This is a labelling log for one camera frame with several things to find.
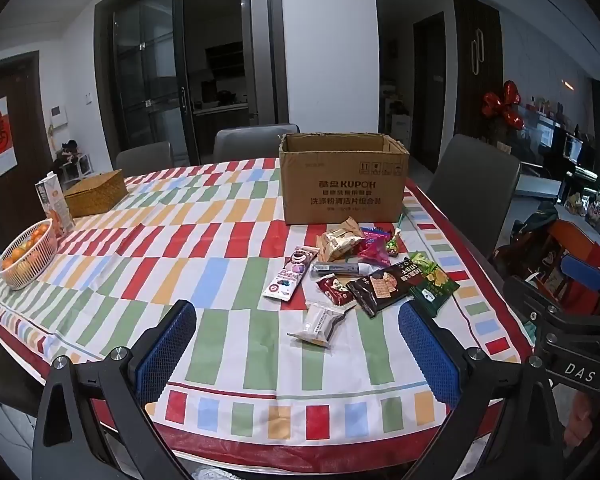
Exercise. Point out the wall intercom panel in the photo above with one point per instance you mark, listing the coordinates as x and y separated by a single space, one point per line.
58 116

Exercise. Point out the gold biscuit packet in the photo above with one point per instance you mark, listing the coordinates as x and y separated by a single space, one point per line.
337 242

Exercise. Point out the dark wooden door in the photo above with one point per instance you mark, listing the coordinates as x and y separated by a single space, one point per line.
22 160

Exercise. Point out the silver refrigerator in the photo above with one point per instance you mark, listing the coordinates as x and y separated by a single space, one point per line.
257 60

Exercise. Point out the purple pink bear packet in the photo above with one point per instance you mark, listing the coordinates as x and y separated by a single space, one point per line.
290 272

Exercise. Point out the dark cabinet door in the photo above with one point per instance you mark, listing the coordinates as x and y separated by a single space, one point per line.
477 60

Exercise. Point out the orange blue small chair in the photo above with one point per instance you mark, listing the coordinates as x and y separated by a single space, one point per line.
580 265

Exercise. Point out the white plastic basket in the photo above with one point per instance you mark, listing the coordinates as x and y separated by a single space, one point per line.
27 272

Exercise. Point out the grey tube packet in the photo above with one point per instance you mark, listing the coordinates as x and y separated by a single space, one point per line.
337 267

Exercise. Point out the pink packet with blue strip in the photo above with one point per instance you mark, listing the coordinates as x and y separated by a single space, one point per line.
372 250

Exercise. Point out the green snack packet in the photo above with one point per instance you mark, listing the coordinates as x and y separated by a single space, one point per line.
435 285

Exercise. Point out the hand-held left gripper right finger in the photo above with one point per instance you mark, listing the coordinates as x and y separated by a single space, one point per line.
430 355

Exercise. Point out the glass sliding door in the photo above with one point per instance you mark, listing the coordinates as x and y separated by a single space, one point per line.
145 70

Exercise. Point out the pile of oranges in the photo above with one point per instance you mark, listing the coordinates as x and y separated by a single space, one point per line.
25 250

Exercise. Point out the woven wicker box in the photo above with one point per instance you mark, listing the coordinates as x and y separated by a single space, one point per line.
95 195

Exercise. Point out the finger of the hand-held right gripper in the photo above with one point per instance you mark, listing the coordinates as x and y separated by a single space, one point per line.
540 302

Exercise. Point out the black piano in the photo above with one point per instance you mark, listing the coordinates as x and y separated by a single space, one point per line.
575 160

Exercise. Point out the orange juice carton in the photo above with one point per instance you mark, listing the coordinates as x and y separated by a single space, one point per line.
52 205

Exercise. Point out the white shoe shelf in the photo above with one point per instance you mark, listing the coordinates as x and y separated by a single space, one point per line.
72 160

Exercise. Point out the clear wrapped white cake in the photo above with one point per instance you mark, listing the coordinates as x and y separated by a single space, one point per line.
320 322

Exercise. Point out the white storage box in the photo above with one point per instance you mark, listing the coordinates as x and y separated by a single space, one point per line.
400 130

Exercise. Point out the brown cardboard box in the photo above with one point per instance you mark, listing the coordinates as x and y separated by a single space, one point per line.
340 195

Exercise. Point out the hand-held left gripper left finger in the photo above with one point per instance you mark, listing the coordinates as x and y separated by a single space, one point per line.
165 355

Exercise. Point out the television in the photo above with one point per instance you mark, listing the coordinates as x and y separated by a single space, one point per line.
535 132

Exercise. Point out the dark red small packet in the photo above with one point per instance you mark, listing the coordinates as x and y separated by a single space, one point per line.
336 289

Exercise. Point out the black brown snack packet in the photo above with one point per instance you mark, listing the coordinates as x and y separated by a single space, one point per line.
380 287

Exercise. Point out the grey dining chair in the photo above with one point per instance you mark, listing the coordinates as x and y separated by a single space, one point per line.
255 142
475 190
145 157

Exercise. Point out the green lollipop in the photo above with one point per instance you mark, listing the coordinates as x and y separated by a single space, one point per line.
390 246

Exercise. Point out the red foil balloon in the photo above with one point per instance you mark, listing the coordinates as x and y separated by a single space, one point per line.
502 105

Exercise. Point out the dark green bag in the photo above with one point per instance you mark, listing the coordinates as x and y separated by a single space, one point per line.
527 237

